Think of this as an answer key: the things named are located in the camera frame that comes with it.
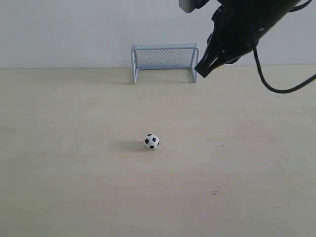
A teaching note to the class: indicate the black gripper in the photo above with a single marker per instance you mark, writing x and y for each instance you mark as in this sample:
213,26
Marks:
238,27

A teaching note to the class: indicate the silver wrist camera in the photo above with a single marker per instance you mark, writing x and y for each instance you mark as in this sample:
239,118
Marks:
189,6

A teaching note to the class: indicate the small white soccer goal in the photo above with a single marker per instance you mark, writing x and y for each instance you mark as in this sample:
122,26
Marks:
164,57

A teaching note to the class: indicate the black and white soccer ball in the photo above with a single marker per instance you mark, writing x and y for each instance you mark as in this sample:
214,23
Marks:
151,141

